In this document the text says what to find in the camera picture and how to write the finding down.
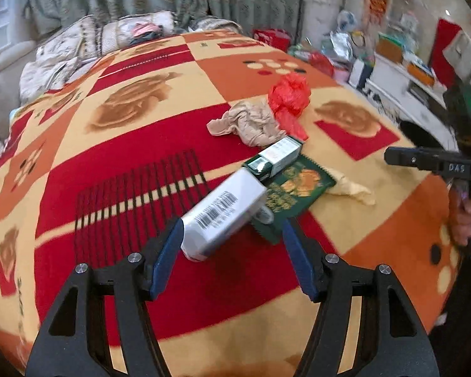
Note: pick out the white grey-blue medicine box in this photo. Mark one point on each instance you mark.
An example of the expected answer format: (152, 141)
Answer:
(223, 212)

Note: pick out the red board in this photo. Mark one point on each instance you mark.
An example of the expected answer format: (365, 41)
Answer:
(443, 47)

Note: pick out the red gift bag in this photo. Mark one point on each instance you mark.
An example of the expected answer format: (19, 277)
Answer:
(272, 39)

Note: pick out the white storage box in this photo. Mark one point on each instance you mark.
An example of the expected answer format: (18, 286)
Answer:
(360, 74)

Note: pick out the grey tufted headboard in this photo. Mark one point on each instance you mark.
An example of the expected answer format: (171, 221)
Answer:
(4, 82)

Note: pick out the white low cabinet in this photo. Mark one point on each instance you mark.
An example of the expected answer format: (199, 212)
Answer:
(408, 94)

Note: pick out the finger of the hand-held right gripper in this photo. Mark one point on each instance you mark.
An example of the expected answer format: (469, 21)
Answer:
(412, 157)

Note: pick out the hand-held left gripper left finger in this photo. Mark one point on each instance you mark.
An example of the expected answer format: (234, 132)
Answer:
(167, 259)

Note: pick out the pile of clothes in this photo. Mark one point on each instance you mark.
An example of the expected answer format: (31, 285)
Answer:
(145, 31)

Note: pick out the red orange printed blanket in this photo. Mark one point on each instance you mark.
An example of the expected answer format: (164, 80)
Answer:
(121, 157)

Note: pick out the person's right hand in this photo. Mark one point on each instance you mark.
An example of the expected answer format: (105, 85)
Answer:
(460, 224)

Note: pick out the beige embroidered pillow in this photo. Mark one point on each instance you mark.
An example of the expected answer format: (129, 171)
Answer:
(80, 37)
(121, 31)

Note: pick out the beige crumpled stocking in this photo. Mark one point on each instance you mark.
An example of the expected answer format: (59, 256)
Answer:
(251, 119)

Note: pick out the red plastic bag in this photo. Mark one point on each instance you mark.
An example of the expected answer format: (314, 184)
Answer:
(290, 96)

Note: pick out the yellow crumpled wrapper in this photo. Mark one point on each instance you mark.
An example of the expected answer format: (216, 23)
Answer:
(351, 188)

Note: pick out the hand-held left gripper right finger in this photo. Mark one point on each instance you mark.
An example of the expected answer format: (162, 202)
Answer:
(298, 259)

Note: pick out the silver foil bag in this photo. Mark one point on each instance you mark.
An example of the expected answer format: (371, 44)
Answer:
(341, 45)

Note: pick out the green red packaged goods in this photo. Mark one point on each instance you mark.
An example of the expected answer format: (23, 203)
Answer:
(318, 63)

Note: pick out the green white carton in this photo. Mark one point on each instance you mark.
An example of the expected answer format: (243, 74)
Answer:
(276, 155)

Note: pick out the green snack packet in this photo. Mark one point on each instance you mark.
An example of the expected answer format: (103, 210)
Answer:
(298, 188)

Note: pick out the orange box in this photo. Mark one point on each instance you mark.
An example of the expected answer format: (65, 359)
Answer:
(390, 49)

